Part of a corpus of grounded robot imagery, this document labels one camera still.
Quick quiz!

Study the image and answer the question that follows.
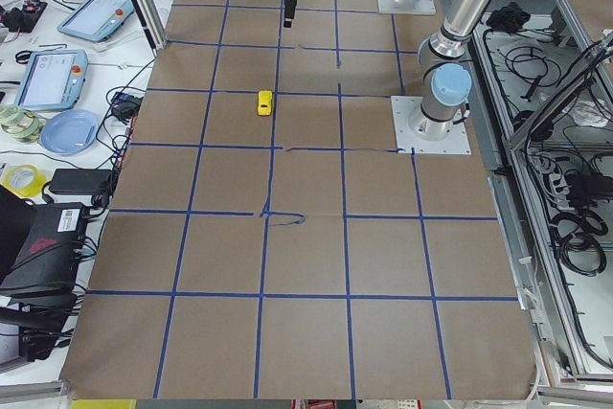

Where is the green tape rolls stack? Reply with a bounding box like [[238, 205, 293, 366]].
[[1, 104, 44, 144]]

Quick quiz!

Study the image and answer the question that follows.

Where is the yellow tape roll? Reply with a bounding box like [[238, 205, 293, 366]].
[[2, 165, 47, 198]]

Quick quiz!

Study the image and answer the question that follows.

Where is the teach pendant tablet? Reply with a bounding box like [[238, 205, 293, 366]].
[[15, 50, 89, 111], [57, 0, 134, 42]]

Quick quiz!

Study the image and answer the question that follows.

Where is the yellow toy beetle car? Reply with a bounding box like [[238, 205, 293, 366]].
[[257, 89, 274, 117]]

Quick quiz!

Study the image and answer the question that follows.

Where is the black computer box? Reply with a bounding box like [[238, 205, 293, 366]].
[[1, 188, 87, 298]]

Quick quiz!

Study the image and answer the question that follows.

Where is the upper teach pendant tablet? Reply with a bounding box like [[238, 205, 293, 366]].
[[57, 0, 134, 42]]

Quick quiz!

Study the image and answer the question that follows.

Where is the black power adapter brick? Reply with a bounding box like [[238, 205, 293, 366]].
[[48, 169, 111, 195]]

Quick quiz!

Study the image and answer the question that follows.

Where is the light blue plate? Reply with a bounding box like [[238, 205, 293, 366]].
[[39, 109, 99, 155]]

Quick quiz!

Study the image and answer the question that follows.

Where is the lower teach pendant tablet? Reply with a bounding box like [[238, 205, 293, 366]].
[[15, 50, 89, 111]]

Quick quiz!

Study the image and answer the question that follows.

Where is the brown paper table cover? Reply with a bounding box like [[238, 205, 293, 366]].
[[61, 0, 535, 400]]

